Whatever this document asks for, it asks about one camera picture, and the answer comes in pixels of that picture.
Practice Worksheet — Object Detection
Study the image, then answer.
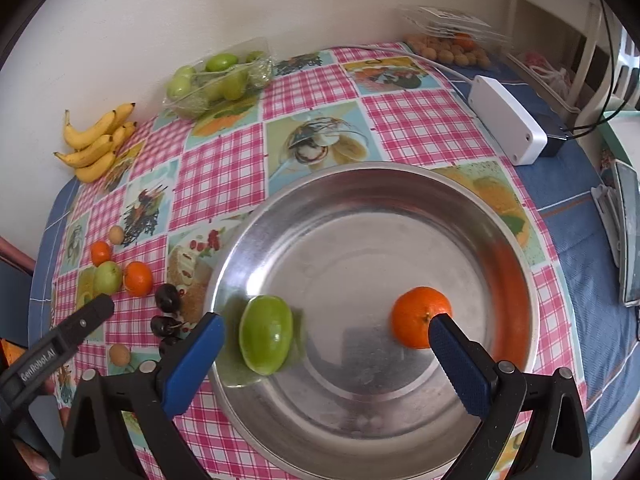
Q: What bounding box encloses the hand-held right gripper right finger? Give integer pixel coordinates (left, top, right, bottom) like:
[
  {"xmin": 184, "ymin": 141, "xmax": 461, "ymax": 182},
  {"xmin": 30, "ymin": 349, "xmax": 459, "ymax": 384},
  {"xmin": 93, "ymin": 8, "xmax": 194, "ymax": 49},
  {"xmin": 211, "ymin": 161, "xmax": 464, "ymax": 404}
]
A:
[{"xmin": 429, "ymin": 312, "xmax": 593, "ymax": 480}]

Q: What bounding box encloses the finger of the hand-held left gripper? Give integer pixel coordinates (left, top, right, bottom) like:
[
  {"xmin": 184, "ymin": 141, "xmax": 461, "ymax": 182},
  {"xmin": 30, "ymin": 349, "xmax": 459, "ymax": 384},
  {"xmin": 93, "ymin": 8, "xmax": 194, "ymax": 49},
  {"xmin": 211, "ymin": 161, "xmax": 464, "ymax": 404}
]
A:
[{"xmin": 50, "ymin": 294, "xmax": 116, "ymax": 361}]

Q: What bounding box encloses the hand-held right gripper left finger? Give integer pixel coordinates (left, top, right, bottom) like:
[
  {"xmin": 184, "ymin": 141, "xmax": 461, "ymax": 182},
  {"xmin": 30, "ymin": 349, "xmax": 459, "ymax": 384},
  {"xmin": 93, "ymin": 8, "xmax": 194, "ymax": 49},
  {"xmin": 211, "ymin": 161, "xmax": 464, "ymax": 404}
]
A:
[{"xmin": 60, "ymin": 312, "xmax": 226, "ymax": 480}]

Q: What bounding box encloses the green jujube fruit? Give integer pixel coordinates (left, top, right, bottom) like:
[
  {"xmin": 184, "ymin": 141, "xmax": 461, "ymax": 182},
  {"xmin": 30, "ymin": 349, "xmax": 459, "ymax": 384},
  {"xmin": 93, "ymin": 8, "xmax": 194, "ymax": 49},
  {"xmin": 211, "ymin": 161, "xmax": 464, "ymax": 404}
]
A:
[
  {"xmin": 94, "ymin": 261, "xmax": 124, "ymax": 295},
  {"xmin": 239, "ymin": 295, "xmax": 295, "ymax": 376}
]

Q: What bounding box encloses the round metal bowl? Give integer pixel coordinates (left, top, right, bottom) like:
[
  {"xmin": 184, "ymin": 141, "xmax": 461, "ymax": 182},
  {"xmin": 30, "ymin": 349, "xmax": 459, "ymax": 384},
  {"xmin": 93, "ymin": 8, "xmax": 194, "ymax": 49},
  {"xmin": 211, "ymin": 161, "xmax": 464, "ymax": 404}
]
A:
[{"xmin": 205, "ymin": 160, "xmax": 541, "ymax": 480}]

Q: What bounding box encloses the pink bar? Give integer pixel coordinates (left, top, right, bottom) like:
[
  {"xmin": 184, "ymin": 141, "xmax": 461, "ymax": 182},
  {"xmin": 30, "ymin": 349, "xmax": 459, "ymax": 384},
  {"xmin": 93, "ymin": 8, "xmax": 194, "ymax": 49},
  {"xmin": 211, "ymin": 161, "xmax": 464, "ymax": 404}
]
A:
[{"xmin": 0, "ymin": 237, "xmax": 36, "ymax": 273}]

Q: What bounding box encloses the yellow banana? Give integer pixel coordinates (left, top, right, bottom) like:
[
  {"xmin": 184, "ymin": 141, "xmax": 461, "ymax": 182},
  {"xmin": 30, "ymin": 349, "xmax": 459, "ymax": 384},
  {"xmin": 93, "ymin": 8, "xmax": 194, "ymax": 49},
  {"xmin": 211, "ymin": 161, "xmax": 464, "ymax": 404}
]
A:
[
  {"xmin": 75, "ymin": 150, "xmax": 118, "ymax": 183},
  {"xmin": 54, "ymin": 134, "xmax": 115, "ymax": 168},
  {"xmin": 112, "ymin": 121, "xmax": 138, "ymax": 151},
  {"xmin": 62, "ymin": 102, "xmax": 137, "ymax": 150}
]

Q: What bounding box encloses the clear plastic tray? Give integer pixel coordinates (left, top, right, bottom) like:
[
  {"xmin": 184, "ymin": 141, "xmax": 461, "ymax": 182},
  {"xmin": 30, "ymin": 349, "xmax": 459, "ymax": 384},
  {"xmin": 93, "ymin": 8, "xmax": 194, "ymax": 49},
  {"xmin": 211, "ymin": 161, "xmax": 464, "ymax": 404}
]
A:
[{"xmin": 165, "ymin": 37, "xmax": 275, "ymax": 120}]

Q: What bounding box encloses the black power adapter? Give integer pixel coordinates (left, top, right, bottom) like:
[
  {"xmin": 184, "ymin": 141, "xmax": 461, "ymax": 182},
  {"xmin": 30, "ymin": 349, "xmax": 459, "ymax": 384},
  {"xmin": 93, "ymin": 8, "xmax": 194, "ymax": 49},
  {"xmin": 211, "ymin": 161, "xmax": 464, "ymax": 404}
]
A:
[{"xmin": 544, "ymin": 127, "xmax": 572, "ymax": 157}]

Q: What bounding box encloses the white plastic box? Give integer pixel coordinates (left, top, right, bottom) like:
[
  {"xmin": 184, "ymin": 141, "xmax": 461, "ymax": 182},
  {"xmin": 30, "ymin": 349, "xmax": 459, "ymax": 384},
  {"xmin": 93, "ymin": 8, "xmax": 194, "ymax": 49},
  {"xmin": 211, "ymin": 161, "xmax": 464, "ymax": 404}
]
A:
[{"xmin": 470, "ymin": 75, "xmax": 548, "ymax": 166}]

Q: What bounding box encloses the pile of green jujubes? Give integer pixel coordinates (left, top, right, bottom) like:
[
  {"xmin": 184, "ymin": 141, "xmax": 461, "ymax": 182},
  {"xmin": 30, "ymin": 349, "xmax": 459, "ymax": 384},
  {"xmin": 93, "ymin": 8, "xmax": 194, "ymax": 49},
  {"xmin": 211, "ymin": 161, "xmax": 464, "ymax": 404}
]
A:
[{"xmin": 167, "ymin": 51, "xmax": 266, "ymax": 103}]

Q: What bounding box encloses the pink checkered tablecloth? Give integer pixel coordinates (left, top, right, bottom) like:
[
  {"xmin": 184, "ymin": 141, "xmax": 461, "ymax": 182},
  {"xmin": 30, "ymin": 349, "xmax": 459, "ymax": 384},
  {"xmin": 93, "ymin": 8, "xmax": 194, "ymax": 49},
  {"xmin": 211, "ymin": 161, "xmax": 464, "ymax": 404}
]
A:
[{"xmin": 30, "ymin": 42, "xmax": 588, "ymax": 480}]

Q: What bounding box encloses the clear plastic bag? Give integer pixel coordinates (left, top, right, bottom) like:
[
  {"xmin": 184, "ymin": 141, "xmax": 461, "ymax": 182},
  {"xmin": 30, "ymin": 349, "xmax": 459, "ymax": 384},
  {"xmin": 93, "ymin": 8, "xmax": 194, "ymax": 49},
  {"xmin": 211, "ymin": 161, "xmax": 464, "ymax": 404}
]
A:
[{"xmin": 520, "ymin": 50, "xmax": 581, "ymax": 111}]

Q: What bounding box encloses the pile of brown longans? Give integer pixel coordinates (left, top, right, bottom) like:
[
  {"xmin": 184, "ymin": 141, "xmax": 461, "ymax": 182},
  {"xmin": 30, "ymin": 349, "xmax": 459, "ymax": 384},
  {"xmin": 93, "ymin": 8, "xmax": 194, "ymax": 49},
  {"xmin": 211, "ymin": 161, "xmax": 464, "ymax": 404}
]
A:
[{"xmin": 405, "ymin": 34, "xmax": 493, "ymax": 68}]

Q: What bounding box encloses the clear plastic packaging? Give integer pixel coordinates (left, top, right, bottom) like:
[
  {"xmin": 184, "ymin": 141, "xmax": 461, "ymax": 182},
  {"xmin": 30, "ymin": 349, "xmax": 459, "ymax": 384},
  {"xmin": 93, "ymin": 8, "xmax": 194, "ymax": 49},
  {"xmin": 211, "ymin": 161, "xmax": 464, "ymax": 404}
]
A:
[{"xmin": 397, "ymin": 4, "xmax": 516, "ymax": 53}]

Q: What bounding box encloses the white chair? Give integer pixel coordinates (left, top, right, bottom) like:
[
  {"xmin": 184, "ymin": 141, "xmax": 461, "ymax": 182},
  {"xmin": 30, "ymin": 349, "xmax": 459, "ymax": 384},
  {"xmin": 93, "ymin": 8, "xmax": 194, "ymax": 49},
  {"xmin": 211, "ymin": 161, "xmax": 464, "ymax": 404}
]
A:
[{"xmin": 502, "ymin": 0, "xmax": 640, "ymax": 116}]

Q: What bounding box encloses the black cable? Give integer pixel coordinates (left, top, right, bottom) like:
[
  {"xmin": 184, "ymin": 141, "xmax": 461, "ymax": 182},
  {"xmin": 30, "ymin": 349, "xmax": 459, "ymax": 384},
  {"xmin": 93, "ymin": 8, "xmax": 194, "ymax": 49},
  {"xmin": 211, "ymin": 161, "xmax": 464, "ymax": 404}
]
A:
[{"xmin": 560, "ymin": 0, "xmax": 633, "ymax": 138}]

